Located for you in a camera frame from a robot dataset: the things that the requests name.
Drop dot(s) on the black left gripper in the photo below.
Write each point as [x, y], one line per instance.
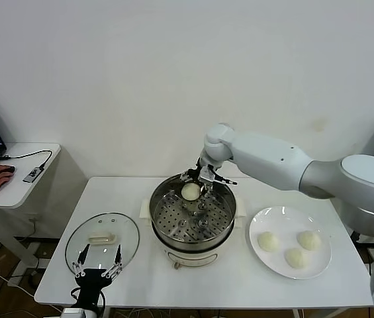
[90, 281]

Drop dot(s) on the white side table with hub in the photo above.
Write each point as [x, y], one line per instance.
[24, 195]

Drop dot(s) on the black computer mouse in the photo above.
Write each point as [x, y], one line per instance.
[9, 169]

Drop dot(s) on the perforated steel steamer basket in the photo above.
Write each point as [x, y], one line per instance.
[213, 228]

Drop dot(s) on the white round plate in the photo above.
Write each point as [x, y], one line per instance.
[289, 218]

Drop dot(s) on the steel steamer pot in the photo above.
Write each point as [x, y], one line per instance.
[193, 256]

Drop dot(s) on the white steamed baozi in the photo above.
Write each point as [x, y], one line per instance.
[190, 192]
[309, 240]
[269, 242]
[297, 258]

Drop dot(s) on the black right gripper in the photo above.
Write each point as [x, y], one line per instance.
[197, 172]

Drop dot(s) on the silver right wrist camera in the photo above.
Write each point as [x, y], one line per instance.
[207, 175]

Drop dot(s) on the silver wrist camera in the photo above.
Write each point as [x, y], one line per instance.
[73, 313]
[207, 175]

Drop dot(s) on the white wall socket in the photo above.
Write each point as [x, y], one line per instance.
[34, 218]

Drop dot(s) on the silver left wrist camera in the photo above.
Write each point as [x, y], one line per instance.
[73, 313]

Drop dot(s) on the grey USB hub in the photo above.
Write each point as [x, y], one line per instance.
[32, 175]

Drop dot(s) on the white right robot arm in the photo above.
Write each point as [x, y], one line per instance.
[272, 162]

